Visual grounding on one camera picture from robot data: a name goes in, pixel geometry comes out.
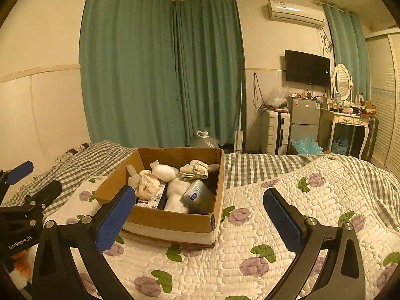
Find beige cloth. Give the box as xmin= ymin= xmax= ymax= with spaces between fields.
xmin=138 ymin=169 xmax=161 ymax=200

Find white plush toy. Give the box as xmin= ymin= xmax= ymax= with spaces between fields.
xmin=126 ymin=160 xmax=220 ymax=214

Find blue basket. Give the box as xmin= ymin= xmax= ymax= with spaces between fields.
xmin=331 ymin=137 xmax=349 ymax=154

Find white louvred wardrobe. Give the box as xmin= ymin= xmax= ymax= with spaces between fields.
xmin=364 ymin=26 xmax=400 ymax=176

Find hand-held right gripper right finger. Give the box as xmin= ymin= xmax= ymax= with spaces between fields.
xmin=263 ymin=187 xmax=367 ymax=300

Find grey mini fridge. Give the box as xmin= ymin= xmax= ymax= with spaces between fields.
xmin=287 ymin=96 xmax=321 ymax=156

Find clear plastic bag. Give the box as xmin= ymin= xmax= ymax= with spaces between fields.
xmin=267 ymin=87 xmax=290 ymax=109

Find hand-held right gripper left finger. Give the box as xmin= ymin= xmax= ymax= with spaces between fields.
xmin=33 ymin=185 xmax=137 ymax=300

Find white oval vanity mirror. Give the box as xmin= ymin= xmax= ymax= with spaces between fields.
xmin=331 ymin=63 xmax=353 ymax=101

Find floral print tissue pack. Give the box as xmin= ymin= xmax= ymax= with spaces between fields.
xmin=137 ymin=189 xmax=167 ymax=211

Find black wall television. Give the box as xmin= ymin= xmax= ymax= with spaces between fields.
xmin=284 ymin=49 xmax=331 ymax=87

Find narrow teal window curtain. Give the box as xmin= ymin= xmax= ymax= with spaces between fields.
xmin=323 ymin=2 xmax=371 ymax=101

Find person's left hand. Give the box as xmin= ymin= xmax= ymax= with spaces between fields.
xmin=8 ymin=249 xmax=32 ymax=290

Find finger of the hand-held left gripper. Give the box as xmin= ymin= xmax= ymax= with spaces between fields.
xmin=0 ymin=160 xmax=34 ymax=201
xmin=18 ymin=180 xmax=63 ymax=218

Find crumpled clear floor bag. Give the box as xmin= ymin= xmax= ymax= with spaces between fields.
xmin=190 ymin=129 xmax=221 ymax=148

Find beige socks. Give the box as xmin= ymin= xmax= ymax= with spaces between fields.
xmin=179 ymin=159 xmax=209 ymax=181

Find black wall cables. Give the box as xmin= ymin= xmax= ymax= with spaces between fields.
xmin=252 ymin=72 xmax=267 ymax=111

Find blue plastic bag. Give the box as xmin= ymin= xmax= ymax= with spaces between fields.
xmin=290 ymin=136 xmax=324 ymax=156

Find white suitcase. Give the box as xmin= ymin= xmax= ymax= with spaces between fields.
xmin=262 ymin=109 xmax=293 ymax=156

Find brown cardboard box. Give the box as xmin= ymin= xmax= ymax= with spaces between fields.
xmin=94 ymin=147 xmax=225 ymax=249

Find wide teal curtain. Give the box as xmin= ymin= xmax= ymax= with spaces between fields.
xmin=79 ymin=0 xmax=187 ymax=148

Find white floral quilt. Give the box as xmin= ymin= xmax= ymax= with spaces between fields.
xmin=47 ymin=154 xmax=400 ymax=300

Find teal corner curtain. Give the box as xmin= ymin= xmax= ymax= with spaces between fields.
xmin=173 ymin=0 xmax=246 ymax=148

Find white dressing table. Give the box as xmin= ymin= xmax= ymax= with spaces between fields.
xmin=319 ymin=105 xmax=373 ymax=160

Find white air conditioner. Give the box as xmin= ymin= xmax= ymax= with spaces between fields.
xmin=266 ymin=0 xmax=326 ymax=28

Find white pole mop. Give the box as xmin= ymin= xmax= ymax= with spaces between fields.
xmin=234 ymin=80 xmax=246 ymax=154

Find dark suitcase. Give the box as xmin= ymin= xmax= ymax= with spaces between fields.
xmin=359 ymin=117 xmax=380 ymax=161

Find blue white soft packet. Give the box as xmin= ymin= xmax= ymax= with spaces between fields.
xmin=182 ymin=179 xmax=217 ymax=214

